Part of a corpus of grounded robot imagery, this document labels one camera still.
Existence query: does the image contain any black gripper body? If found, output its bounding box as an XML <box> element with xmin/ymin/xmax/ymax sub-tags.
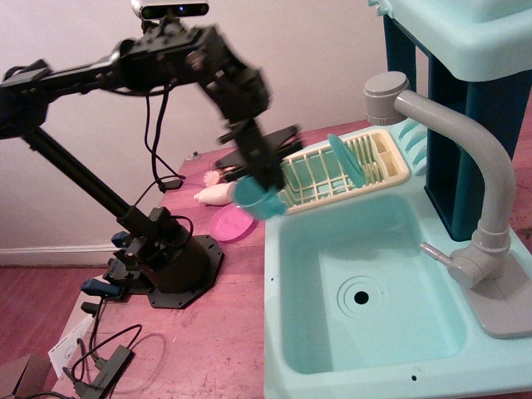
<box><xmin>217</xmin><ymin>119</ymin><xmax>296</xmax><ymax>170</ymax></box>

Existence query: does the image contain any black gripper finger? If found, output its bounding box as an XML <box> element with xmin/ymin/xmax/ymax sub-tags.
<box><xmin>265</xmin><ymin>125</ymin><xmax>303</xmax><ymax>152</ymax></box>
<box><xmin>247</xmin><ymin>154</ymin><xmax>285</xmax><ymax>191</ymax></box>

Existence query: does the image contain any teal plastic cup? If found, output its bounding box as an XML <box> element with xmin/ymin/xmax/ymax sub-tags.
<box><xmin>233</xmin><ymin>176</ymin><xmax>287</xmax><ymax>220</ymax></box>

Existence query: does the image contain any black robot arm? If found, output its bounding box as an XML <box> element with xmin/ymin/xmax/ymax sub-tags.
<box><xmin>1</xmin><ymin>17</ymin><xmax>303</xmax><ymax>309</ymax></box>

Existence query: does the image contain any light blue toy sink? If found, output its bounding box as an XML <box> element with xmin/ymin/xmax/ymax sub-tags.
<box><xmin>264</xmin><ymin>121</ymin><xmax>531</xmax><ymax>398</ymax></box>

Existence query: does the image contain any cream dish rack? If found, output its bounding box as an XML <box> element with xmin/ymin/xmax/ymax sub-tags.
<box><xmin>278</xmin><ymin>129</ymin><xmax>410</xmax><ymax>214</ymax></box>

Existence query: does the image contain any pink dish brush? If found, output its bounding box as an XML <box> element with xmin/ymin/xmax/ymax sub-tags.
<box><xmin>203</xmin><ymin>170</ymin><xmax>229</xmax><ymax>188</ymax></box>

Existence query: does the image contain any pink plastic plate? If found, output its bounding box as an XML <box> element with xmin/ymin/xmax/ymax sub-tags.
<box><xmin>209</xmin><ymin>204</ymin><xmax>258</xmax><ymax>242</ymax></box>

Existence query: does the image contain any teal plate in rack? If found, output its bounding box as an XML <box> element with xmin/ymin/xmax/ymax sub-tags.
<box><xmin>328</xmin><ymin>134</ymin><xmax>366</xmax><ymax>188</ymax></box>

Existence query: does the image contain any dark blue toy shelf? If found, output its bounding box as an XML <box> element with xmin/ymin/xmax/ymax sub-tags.
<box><xmin>382</xmin><ymin>14</ymin><xmax>532</xmax><ymax>242</ymax></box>

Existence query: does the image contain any blue black table clamp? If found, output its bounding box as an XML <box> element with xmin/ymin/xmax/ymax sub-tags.
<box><xmin>81</xmin><ymin>278</ymin><xmax>124</xmax><ymax>299</ymax></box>

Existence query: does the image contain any grey toy faucet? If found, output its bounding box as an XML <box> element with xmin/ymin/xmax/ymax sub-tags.
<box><xmin>363</xmin><ymin>71</ymin><xmax>531</xmax><ymax>339</ymax></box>

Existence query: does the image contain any black usb hub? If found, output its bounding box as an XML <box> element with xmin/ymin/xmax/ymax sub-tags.
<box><xmin>74</xmin><ymin>345</ymin><xmax>135</xmax><ymax>399</ymax></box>

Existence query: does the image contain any white paper sheet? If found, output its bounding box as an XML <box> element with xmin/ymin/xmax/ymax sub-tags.
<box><xmin>47</xmin><ymin>315</ymin><xmax>93</xmax><ymax>377</ymax></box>

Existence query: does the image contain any cardboard box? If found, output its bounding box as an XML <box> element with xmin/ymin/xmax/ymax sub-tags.
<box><xmin>1</xmin><ymin>354</ymin><xmax>51</xmax><ymax>398</ymax></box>

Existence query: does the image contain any black camera cable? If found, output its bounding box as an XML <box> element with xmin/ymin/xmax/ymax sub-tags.
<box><xmin>142</xmin><ymin>93</ymin><xmax>186</xmax><ymax>192</ymax></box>

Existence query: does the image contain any silver depth camera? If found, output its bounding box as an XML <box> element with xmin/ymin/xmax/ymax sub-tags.
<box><xmin>131</xmin><ymin>0</ymin><xmax>209</xmax><ymax>21</ymax></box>

